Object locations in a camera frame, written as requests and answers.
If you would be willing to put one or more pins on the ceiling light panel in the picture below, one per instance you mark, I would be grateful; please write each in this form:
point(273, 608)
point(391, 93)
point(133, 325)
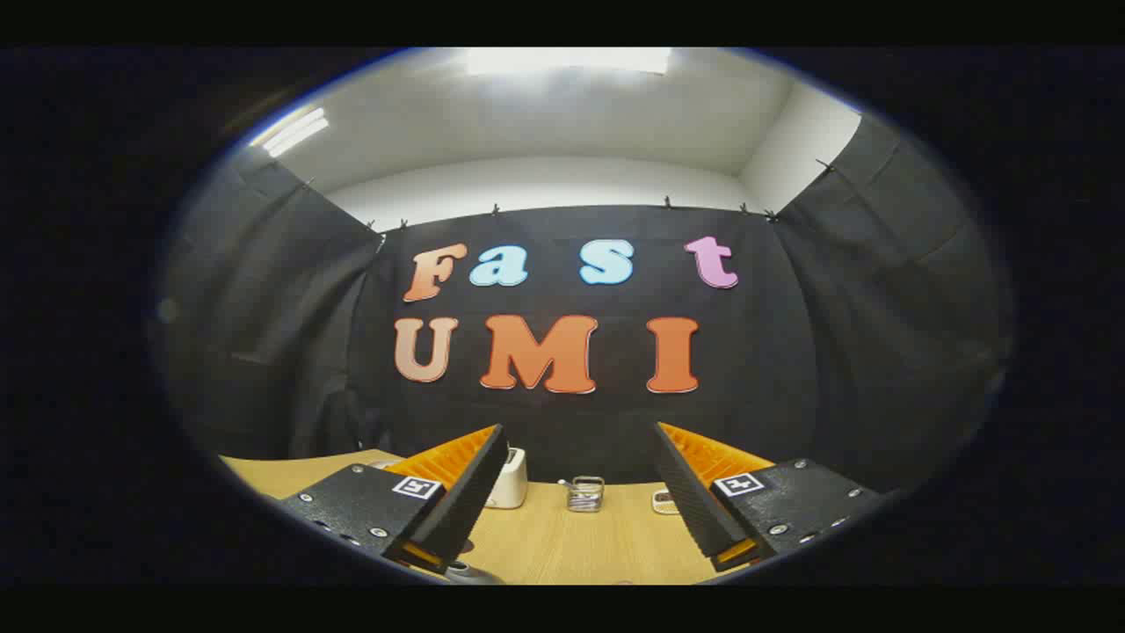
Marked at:
point(567, 61)

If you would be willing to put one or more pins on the white toaster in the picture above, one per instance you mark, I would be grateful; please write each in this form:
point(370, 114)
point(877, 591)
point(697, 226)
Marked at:
point(510, 479)

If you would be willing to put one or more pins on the wooden table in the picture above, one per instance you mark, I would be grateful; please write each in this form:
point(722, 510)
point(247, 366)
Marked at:
point(562, 545)

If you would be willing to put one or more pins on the ceiling tube light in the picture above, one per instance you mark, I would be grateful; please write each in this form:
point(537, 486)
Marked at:
point(294, 132)

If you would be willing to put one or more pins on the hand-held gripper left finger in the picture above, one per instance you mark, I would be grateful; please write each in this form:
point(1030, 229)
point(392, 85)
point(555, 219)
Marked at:
point(466, 501)

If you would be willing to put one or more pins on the white divided snack dish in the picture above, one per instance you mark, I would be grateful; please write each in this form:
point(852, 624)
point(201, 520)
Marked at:
point(664, 503)

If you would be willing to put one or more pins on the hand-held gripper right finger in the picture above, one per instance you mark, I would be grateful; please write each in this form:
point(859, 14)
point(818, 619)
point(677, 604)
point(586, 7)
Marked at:
point(694, 501)

